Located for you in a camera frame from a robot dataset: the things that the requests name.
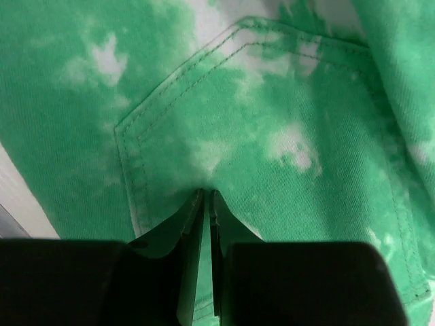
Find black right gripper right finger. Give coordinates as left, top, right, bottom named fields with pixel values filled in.
left=209, top=190, right=408, bottom=325

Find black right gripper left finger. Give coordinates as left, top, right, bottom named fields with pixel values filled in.
left=1, top=189, right=204, bottom=325

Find green tie-dye trousers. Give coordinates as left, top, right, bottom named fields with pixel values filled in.
left=1, top=1, right=434, bottom=325

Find aluminium rail frame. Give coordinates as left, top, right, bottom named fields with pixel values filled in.
left=0, top=205, right=31, bottom=238

